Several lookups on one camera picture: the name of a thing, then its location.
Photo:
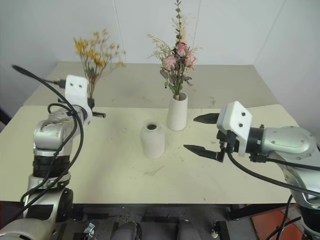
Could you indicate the metal caster wheel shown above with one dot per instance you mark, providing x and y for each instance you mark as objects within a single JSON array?
[
  {"x": 90, "y": 229},
  {"x": 215, "y": 230}
]

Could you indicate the black table frame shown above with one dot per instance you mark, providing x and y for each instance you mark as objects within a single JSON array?
[{"x": 150, "y": 208}]

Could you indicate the round white bottle vase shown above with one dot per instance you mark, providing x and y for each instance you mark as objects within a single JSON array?
[{"x": 152, "y": 142}]

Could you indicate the red floor mat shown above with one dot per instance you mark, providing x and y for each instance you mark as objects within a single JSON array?
[{"x": 270, "y": 222}]

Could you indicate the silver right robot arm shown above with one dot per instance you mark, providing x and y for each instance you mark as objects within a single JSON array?
[{"x": 287, "y": 142}]

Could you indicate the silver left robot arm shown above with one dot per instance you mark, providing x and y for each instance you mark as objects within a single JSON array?
[{"x": 50, "y": 130}]

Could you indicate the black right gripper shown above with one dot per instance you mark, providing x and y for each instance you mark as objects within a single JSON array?
[{"x": 228, "y": 143}]

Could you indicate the pink rose bouquet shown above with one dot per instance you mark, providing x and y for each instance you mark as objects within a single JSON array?
[{"x": 180, "y": 48}]

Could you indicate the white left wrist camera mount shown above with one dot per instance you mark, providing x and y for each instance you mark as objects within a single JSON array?
[{"x": 76, "y": 91}]

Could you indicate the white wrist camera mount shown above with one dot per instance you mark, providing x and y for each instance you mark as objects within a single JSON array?
[
  {"x": 233, "y": 117},
  {"x": 76, "y": 91}
]

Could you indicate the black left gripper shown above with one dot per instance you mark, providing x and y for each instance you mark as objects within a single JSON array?
[{"x": 99, "y": 114}]

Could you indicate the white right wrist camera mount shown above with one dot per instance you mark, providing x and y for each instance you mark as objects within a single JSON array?
[{"x": 233, "y": 117}]

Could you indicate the yellow dried flower bouquet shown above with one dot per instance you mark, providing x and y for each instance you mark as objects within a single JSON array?
[{"x": 91, "y": 83}]

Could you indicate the tall conical white vase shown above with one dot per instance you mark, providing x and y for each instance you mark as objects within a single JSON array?
[{"x": 177, "y": 112}]

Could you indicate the dark rounded shape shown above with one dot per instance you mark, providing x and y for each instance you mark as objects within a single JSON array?
[{"x": 128, "y": 231}]

